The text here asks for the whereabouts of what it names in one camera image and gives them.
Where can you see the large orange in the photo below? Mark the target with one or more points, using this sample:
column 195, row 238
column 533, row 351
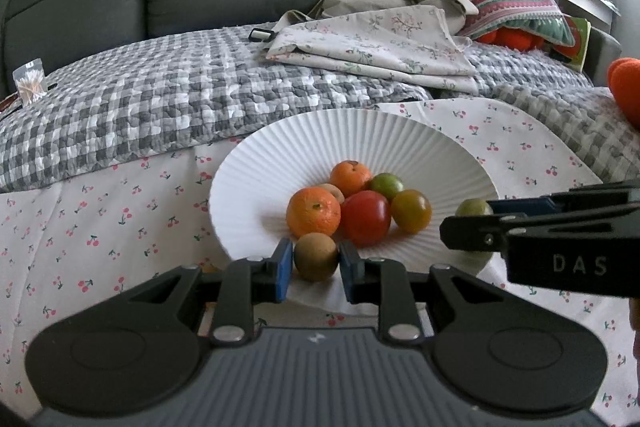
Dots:
column 314, row 213

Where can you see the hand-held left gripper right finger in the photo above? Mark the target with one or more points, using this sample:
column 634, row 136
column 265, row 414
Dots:
column 350, row 277

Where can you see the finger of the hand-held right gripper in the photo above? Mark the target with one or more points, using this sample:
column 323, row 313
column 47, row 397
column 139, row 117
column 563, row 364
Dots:
column 470, row 233
column 525, row 206

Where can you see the yellow-green tomato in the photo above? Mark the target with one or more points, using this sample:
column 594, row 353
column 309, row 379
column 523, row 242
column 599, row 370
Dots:
column 411, row 211

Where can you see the small mandarin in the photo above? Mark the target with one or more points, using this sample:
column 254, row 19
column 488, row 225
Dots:
column 351, row 177

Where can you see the grey checkered blanket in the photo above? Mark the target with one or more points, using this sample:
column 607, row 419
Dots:
column 150, row 92

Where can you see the orange plush ball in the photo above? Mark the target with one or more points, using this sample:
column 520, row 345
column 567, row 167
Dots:
column 627, row 87

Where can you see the colourful picture book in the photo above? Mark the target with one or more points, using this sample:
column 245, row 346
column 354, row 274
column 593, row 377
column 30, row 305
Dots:
column 575, row 42

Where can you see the white ribbed plate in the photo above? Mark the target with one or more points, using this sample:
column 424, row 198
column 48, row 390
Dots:
column 280, row 157

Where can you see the folded floral cloth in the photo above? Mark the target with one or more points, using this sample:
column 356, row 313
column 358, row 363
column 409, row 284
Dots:
column 375, row 44

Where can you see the clear cotton swab box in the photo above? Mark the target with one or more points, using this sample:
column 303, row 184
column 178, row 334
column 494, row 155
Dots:
column 30, row 79

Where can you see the orange plush toy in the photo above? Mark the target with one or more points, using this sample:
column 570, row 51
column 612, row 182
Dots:
column 515, row 39

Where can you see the brown round fruit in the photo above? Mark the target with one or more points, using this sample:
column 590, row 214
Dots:
column 315, row 257

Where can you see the black bag buckle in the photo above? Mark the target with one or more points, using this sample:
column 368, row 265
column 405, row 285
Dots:
column 260, row 35

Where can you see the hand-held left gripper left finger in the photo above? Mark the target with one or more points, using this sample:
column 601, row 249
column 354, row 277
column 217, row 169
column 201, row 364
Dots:
column 285, row 272

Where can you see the green citrus fruit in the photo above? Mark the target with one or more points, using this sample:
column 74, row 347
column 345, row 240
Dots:
column 386, row 185
column 472, row 208

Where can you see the cherry print cloth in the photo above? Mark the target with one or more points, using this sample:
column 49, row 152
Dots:
column 100, row 227

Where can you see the red tomato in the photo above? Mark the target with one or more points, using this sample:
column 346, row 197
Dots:
column 365, row 218

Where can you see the beige round fruit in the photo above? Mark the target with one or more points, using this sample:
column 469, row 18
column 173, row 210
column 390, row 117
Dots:
column 332, row 193

